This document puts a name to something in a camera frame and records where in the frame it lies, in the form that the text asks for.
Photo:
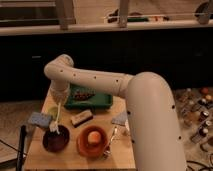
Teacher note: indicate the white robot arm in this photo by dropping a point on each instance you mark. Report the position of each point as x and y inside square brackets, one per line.
[150, 107]

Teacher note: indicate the wooden block brush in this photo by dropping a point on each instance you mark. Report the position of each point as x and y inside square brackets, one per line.
[81, 118]

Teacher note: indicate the orange ball in bowl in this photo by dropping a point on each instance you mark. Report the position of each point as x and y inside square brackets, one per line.
[94, 137]

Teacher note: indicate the orange bowl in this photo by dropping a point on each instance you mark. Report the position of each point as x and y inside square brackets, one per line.
[91, 150]

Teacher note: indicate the purple bowl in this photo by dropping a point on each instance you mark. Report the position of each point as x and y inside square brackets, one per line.
[56, 142]

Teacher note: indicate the green tray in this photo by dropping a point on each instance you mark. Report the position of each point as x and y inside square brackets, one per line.
[98, 101]

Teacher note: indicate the dark grapes in tray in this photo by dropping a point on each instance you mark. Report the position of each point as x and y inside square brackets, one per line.
[82, 96]

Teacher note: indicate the white cup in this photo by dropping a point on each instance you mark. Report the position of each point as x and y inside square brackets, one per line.
[127, 129]

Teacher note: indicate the green lime slice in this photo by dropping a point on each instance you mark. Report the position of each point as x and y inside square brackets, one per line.
[53, 111]

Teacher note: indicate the metal spoon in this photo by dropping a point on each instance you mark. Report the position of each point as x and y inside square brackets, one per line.
[107, 151]

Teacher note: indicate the blue sponge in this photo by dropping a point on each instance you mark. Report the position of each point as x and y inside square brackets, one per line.
[40, 119]

